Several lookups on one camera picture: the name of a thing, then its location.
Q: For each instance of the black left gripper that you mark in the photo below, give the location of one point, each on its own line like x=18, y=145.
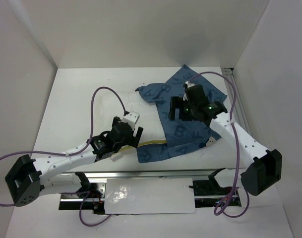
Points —
x=133, y=141

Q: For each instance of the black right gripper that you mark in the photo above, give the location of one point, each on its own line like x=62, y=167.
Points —
x=178, y=102

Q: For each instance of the white pillow yellow underside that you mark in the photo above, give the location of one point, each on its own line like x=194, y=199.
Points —
x=133, y=109

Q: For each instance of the blue printed pillowcase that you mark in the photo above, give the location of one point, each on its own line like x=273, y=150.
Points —
x=182, y=137

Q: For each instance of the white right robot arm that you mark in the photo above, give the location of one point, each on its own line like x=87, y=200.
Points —
x=262, y=167

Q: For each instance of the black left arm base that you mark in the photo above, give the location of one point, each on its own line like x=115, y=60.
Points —
x=90, y=196

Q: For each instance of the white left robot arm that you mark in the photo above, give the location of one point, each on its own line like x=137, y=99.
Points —
x=30, y=178

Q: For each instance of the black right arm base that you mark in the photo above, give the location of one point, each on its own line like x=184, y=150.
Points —
x=207, y=192

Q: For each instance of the white glossy cover sheet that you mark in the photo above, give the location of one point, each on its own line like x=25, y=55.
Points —
x=129, y=196

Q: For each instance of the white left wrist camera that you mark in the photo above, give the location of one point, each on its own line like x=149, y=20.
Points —
x=131, y=118

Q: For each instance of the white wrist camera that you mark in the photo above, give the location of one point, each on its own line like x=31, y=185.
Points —
x=188, y=84
x=131, y=118

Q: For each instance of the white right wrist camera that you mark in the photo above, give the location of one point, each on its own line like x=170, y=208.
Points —
x=188, y=84

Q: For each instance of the aluminium front rail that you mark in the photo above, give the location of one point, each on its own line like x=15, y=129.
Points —
x=148, y=174

